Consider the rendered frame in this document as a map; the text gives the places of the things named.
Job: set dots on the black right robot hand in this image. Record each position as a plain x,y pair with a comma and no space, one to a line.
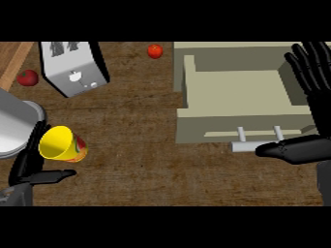
327,109

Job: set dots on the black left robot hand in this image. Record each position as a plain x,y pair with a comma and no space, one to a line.
26,166

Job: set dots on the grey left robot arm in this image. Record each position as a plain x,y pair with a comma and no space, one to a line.
13,197

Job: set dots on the yellow cup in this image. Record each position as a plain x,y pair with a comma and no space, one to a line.
59,145

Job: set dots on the beige drawer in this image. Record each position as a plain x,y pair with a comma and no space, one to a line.
234,93

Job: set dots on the beige cabinet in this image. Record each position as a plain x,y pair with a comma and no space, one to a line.
230,59

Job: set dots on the dark red apple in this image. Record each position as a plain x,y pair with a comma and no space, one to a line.
26,78

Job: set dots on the silver toaster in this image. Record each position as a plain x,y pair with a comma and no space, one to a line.
72,72

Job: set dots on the red tomato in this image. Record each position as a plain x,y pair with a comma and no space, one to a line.
155,51

